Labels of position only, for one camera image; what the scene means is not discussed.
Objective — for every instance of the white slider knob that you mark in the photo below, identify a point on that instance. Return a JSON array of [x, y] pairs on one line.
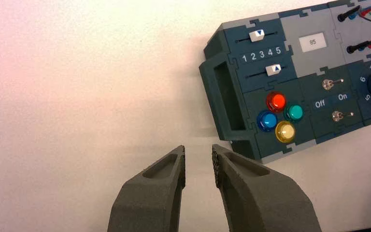
[[257, 35], [273, 69]]

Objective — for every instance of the red round push button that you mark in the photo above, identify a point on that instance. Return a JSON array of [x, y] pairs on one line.
[[275, 101]]

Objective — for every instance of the blue round push button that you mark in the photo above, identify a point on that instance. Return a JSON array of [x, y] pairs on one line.
[[267, 120]]

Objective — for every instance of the green round push button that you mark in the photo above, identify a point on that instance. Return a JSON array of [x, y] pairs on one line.
[[294, 112]]

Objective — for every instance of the small white number display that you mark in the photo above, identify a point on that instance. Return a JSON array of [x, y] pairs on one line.
[[312, 42]]

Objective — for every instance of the blue banana plug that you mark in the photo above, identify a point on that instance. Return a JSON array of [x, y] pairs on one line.
[[352, 16], [361, 49]]

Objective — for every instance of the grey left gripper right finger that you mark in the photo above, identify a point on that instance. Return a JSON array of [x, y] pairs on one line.
[[256, 201]]

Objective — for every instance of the yellow round push button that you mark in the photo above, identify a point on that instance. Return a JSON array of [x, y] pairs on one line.
[[285, 131]]

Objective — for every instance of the blue grey control box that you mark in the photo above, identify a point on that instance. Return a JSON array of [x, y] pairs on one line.
[[304, 93]]

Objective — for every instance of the metal toggle switch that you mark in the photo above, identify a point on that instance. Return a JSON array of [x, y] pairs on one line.
[[337, 116], [328, 84]]

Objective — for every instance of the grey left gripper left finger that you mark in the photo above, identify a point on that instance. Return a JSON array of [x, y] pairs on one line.
[[153, 198]]

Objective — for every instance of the black banana plug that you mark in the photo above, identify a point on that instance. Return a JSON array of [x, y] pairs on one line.
[[348, 14], [356, 47]]

